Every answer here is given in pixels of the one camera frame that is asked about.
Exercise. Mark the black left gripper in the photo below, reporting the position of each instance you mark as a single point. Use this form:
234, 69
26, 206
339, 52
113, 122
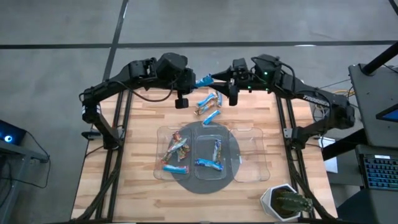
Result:
186, 81

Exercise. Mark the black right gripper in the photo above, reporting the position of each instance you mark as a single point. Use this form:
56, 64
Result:
242, 76

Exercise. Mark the blue brown chewy granola bar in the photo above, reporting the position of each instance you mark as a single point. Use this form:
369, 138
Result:
204, 82
209, 164
217, 151

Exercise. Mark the blue white granola bar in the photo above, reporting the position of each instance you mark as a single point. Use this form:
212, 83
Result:
219, 99

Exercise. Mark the orange brown granola bar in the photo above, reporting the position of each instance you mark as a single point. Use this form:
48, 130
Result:
205, 108

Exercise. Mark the red green granola bar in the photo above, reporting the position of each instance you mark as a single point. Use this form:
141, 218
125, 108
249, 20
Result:
185, 153
177, 137

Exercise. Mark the snack bars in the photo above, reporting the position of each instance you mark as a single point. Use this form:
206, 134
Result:
175, 148

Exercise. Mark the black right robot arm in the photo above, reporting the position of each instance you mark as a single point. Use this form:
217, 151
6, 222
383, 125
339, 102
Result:
342, 112

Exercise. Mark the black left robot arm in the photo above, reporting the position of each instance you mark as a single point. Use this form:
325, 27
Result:
130, 73

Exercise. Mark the round grey woven placemat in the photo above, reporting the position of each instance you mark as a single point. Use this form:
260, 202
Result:
202, 186

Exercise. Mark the cactus in white pot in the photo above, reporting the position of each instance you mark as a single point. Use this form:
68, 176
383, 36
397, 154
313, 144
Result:
265, 202

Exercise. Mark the black slanted pole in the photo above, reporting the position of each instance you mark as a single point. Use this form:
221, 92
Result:
342, 145

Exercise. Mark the white paper sheet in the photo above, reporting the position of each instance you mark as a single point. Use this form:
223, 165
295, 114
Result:
332, 165

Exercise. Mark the green cactus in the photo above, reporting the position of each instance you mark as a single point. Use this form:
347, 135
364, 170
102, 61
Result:
292, 202

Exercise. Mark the black round pole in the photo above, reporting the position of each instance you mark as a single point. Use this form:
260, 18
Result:
381, 59

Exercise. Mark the grey equipment cabinet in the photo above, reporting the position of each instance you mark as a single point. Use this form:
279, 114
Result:
382, 81

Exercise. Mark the blue lit screen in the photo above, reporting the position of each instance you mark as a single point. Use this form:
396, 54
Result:
392, 115

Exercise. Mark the backlit computer keyboard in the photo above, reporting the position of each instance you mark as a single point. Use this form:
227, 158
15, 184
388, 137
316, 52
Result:
381, 172

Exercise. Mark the grey metal side desk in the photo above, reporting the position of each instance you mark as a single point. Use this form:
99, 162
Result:
18, 151

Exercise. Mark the black computer tower blue lights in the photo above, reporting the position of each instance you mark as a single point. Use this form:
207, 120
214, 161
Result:
12, 133

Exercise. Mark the dark grey keyboard desk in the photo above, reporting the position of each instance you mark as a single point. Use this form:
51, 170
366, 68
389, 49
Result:
382, 205

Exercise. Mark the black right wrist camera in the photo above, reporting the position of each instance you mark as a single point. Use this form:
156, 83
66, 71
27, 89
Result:
234, 96

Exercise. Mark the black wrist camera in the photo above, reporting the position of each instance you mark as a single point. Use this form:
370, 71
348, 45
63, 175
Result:
182, 103
234, 96

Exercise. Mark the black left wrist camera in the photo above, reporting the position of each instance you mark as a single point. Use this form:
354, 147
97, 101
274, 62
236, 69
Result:
182, 103

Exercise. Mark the grey metal base bracket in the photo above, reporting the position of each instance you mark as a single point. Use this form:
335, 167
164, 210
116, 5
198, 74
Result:
287, 133
122, 133

